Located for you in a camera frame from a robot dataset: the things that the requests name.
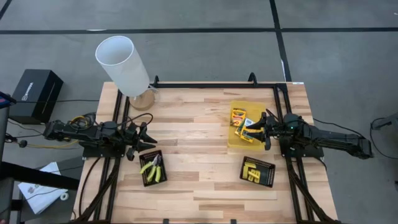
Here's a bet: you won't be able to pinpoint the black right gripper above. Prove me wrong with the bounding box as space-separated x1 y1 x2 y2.
246 111 283 152

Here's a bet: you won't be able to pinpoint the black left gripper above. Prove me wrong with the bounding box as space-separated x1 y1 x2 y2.
123 121 159 162

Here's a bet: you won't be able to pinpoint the yellow green crayon box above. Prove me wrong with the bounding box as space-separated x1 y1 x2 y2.
230 107 248 127
239 126 265 144
234 117 257 137

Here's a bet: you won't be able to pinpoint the yellow translucent plastic bin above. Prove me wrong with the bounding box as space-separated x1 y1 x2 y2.
227 100 267 152

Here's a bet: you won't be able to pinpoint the black plastic mesh basket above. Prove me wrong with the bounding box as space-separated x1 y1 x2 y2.
138 149 168 188
239 156 277 189

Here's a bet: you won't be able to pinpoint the white cylinder table lamp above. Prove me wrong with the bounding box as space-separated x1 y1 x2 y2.
94 35 158 112

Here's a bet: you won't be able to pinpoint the white paper sheets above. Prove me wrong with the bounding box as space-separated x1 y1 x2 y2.
17 161 70 215

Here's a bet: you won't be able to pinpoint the dark side desk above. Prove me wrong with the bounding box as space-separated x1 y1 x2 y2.
0 155 81 224

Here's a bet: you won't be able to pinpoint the black cardboard box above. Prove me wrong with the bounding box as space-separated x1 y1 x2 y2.
8 68 65 126

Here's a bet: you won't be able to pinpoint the grey chair base leg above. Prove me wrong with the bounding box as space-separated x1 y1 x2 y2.
371 111 398 131

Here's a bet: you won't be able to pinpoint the blue red device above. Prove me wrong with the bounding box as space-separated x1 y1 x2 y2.
0 91 17 109

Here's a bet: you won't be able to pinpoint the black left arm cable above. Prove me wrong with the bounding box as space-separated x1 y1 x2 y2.
116 112 154 133

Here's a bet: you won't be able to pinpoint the black metal table frame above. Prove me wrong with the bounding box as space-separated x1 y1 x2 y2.
72 72 340 224

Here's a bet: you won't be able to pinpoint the black floor cable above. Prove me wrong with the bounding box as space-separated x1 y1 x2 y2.
312 117 356 137
369 116 398 161

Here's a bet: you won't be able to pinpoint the yellow floor cable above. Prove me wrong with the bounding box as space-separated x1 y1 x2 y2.
26 115 91 149

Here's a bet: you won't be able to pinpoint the grey metal post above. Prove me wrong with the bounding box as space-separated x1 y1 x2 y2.
0 105 10 162

